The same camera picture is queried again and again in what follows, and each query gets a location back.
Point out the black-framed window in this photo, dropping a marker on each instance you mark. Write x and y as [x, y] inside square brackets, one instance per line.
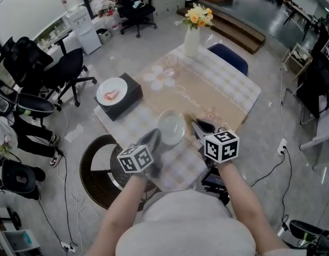
[25, 9]

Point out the black box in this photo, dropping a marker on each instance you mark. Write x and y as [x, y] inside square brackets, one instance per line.
[127, 100]

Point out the clear glass cup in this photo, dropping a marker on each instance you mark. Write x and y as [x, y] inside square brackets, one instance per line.
[172, 64]

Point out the small white bin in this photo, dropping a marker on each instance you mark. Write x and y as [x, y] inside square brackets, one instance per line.
[103, 35]

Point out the person's right forearm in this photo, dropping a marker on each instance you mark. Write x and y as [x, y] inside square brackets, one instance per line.
[244, 201]

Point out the white plate with red stain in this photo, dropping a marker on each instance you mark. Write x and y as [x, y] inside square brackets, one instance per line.
[111, 91]

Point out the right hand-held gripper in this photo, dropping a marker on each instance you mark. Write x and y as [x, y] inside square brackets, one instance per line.
[222, 147]

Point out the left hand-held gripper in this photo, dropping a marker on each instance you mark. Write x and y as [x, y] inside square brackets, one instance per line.
[135, 160]

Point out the plain white plate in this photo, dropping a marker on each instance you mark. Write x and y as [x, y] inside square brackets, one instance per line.
[171, 127]

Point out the white power strip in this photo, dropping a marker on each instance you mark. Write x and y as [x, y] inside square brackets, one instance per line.
[281, 146]
[68, 246]

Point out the blue chair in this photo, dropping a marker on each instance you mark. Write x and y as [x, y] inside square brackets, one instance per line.
[230, 57]

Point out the person's left forearm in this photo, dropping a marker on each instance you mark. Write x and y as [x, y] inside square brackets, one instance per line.
[113, 215]

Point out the white plastic bags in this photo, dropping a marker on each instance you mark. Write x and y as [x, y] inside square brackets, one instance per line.
[103, 7]

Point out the dark wicker stool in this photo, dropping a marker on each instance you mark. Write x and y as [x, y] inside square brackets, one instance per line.
[91, 180]

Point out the person's grey shirt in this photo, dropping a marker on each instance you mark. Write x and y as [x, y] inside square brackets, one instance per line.
[186, 225]

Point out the beige checked tablecloth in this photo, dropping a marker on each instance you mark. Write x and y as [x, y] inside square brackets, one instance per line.
[207, 89]

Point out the wooden rack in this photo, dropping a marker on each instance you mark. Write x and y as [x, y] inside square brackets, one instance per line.
[298, 60]

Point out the black helmet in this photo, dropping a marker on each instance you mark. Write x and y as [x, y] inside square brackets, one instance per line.
[304, 228]

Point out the black office chair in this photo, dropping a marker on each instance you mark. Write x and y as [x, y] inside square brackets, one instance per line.
[135, 7]
[68, 65]

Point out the yellow flower bouquet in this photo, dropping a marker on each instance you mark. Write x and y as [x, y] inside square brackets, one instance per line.
[198, 16]

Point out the long dark table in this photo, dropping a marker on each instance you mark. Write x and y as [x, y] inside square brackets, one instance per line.
[300, 15]

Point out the white water dispenser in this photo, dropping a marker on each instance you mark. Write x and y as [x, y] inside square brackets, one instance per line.
[84, 31]

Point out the wooden step platform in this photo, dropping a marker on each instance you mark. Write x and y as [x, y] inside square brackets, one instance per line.
[234, 28]

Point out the white bench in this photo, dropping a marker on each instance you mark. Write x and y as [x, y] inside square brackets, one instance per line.
[322, 132]

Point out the black folding chair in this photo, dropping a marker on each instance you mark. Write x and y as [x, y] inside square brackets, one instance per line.
[318, 89]

